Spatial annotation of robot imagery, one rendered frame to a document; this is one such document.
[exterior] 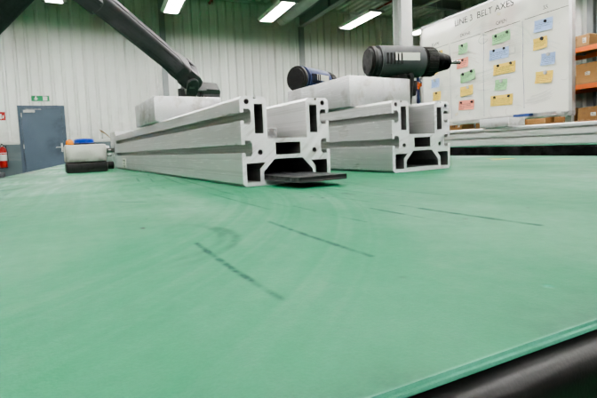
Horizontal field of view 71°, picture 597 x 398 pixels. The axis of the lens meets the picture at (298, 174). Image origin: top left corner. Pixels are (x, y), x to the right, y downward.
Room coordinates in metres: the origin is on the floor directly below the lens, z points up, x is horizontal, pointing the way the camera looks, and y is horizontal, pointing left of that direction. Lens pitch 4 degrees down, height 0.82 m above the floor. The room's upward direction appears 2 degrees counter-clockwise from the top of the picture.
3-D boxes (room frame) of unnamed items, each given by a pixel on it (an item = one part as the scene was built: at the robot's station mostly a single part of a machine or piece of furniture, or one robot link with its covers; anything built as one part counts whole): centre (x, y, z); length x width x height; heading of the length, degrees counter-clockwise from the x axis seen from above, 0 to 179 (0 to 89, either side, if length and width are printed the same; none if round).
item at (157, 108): (0.76, 0.22, 0.87); 0.16 x 0.11 x 0.07; 31
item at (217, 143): (0.76, 0.22, 0.82); 0.80 x 0.10 x 0.09; 31
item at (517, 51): (3.60, -1.64, 0.97); 1.50 x 0.50 x 1.95; 25
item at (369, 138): (0.85, 0.05, 0.82); 0.80 x 0.10 x 0.09; 31
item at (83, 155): (0.93, 0.46, 0.81); 0.10 x 0.08 x 0.06; 121
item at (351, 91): (0.64, -0.08, 0.87); 0.16 x 0.11 x 0.07; 31
